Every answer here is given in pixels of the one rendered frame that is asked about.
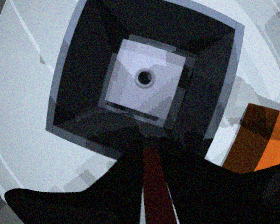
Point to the dark red peg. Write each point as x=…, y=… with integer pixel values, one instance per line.
x=158, y=207

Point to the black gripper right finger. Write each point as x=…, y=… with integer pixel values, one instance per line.
x=205, y=193

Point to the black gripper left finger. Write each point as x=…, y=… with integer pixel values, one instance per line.
x=115, y=198

